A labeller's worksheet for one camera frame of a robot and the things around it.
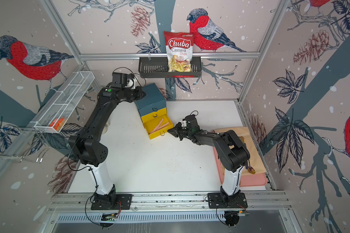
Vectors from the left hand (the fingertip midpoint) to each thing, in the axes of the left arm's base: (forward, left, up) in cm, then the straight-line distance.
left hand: (148, 90), depth 83 cm
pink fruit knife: (-6, -3, -31) cm, 32 cm away
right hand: (-14, -10, -20) cm, 27 cm away
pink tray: (-40, -62, -32) cm, 80 cm away
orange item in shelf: (-26, +38, +2) cm, 46 cm away
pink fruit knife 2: (-3, -3, -30) cm, 31 cm away
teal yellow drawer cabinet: (-4, -1, -13) cm, 13 cm away
